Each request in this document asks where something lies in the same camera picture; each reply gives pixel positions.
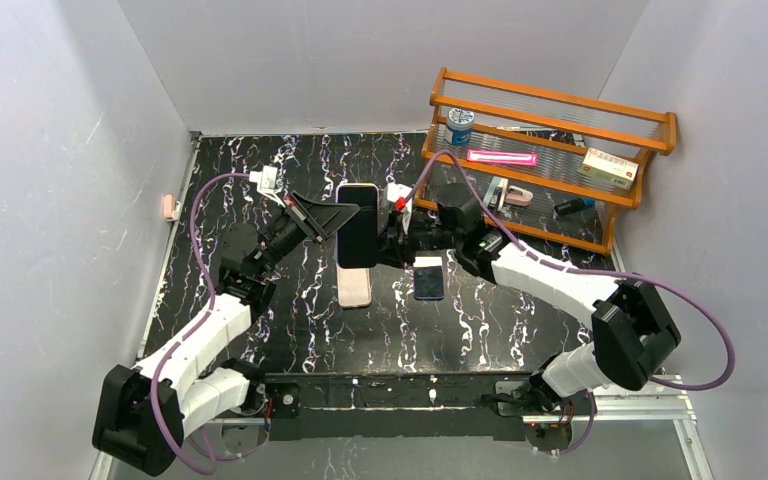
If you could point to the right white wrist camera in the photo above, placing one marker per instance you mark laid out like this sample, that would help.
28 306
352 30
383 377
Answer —
401 199

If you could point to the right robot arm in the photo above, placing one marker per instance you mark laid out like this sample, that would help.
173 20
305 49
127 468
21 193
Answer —
632 330

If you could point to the white red small box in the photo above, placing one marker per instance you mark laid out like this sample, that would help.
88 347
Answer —
618 171

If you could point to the light blue stapler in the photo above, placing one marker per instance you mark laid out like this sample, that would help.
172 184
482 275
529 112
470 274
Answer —
495 193

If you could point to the pink wall clip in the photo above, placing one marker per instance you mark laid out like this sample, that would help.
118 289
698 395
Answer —
171 208

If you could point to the blue white round jar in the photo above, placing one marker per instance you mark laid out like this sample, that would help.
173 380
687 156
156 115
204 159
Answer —
459 126

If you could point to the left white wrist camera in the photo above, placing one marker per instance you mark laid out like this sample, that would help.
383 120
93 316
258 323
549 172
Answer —
266 181

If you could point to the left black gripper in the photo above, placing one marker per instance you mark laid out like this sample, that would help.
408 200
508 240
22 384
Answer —
304 216

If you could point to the bare black phone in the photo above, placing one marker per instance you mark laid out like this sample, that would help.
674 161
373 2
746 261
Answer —
428 278

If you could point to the orange wooden shelf rack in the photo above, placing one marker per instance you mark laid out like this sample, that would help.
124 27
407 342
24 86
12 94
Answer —
559 128

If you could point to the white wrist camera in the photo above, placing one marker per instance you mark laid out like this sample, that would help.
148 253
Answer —
401 199
266 181

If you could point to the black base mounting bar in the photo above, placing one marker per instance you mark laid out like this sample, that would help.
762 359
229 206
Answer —
411 405

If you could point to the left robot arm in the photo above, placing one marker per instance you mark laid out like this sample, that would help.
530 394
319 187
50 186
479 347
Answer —
147 411

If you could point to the aluminium frame rail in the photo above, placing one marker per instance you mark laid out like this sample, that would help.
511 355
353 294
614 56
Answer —
656 404

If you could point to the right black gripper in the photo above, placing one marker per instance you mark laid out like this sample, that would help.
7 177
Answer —
396 234

